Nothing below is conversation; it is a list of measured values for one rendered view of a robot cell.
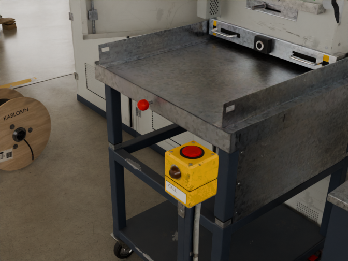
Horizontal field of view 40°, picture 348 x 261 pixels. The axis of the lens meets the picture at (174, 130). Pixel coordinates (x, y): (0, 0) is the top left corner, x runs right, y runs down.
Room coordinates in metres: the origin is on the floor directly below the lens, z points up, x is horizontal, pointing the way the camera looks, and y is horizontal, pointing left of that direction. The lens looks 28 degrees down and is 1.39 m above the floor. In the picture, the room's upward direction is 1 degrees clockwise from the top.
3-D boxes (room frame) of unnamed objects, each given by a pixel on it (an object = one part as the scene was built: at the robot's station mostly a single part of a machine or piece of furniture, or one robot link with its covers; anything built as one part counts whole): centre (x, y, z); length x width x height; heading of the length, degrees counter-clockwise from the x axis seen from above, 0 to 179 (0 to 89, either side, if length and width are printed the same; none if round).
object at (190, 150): (0.81, -0.04, 0.90); 0.04 x 0.04 x 0.02
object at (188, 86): (1.44, -0.19, 0.82); 0.68 x 0.62 x 0.06; 130
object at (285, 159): (1.45, -0.19, 0.46); 0.64 x 0.58 x 0.66; 130
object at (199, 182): (0.81, -0.04, 0.85); 0.08 x 0.08 x 0.10; 40
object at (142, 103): (1.21, 0.08, 0.82); 0.04 x 0.03 x 0.03; 130
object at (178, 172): (0.78, 0.00, 0.87); 0.03 x 0.01 x 0.03; 40
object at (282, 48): (1.55, -0.32, 0.90); 0.54 x 0.05 x 0.06; 40
